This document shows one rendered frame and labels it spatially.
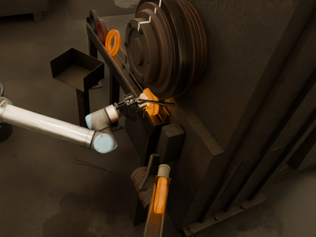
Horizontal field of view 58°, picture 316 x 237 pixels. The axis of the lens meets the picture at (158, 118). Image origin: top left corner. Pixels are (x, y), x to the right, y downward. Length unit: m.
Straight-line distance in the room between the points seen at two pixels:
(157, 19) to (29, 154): 1.52
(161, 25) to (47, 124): 0.68
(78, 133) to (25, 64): 1.86
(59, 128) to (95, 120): 0.20
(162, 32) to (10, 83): 2.01
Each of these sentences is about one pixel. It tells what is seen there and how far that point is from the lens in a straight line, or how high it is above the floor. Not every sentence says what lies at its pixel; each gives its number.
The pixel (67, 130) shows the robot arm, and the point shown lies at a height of 0.79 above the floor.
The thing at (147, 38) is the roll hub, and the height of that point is 1.23.
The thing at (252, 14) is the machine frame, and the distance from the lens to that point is 1.02.
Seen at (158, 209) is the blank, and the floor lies 0.72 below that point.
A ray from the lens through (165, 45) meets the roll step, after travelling 1.17.
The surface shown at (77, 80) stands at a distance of 1.95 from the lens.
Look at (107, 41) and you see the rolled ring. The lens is 2.19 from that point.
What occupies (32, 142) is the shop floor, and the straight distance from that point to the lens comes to 2.41.
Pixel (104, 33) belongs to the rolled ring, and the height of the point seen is 0.71.
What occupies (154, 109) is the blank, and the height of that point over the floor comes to 0.76.
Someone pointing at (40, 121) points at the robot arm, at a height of 0.81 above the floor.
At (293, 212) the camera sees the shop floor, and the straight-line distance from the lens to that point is 2.40.
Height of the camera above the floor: 1.84
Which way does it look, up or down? 46 degrees down
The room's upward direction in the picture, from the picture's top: 11 degrees clockwise
